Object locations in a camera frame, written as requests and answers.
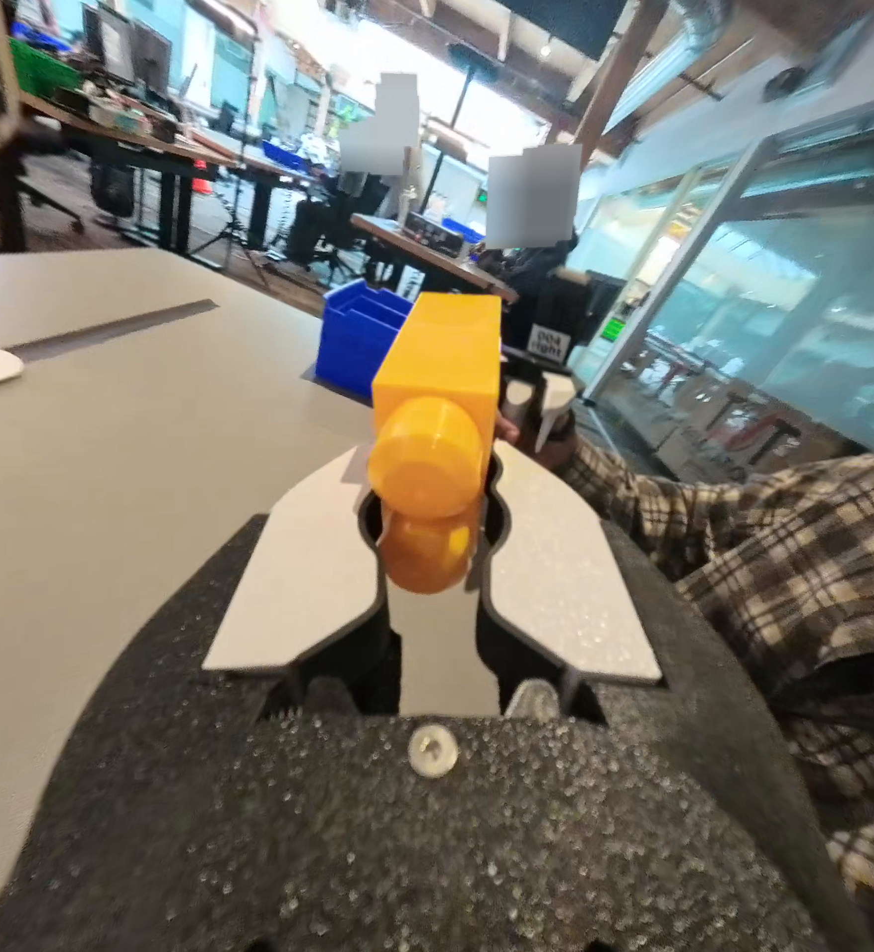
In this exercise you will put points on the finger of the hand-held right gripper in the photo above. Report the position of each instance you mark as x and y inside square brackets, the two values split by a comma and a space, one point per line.
[520, 401]
[558, 398]

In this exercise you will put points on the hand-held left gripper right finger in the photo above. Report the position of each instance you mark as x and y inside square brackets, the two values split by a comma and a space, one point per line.
[571, 587]

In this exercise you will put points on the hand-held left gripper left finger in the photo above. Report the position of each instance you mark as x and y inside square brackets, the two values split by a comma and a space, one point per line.
[295, 587]

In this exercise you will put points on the yellow two-stud mega block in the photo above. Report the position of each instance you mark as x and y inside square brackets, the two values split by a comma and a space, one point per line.
[444, 349]

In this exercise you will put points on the blue plastic bin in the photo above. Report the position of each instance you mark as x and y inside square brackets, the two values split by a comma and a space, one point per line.
[348, 357]

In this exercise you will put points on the person's right forearm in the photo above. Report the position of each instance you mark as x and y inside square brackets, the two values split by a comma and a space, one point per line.
[630, 506]

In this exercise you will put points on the person's right hand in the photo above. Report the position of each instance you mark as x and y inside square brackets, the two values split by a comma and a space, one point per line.
[560, 452]

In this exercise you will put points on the person's plaid-shirted torso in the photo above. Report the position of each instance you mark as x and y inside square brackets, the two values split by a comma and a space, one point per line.
[816, 669]

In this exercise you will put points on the black round lamp on pole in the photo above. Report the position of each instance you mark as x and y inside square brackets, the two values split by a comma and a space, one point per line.
[474, 56]

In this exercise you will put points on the blue storage bin on desk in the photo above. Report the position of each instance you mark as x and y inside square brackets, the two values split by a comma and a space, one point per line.
[284, 156]

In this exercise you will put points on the black tripod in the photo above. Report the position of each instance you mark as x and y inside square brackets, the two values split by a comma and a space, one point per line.
[232, 223]

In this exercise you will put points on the black mesh chair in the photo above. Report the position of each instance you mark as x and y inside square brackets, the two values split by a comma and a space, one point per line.
[113, 190]

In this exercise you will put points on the black computer monitors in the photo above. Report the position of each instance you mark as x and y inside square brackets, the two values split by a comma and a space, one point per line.
[147, 59]

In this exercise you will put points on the stack of green bins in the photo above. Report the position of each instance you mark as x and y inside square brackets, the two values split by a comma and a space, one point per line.
[43, 71]

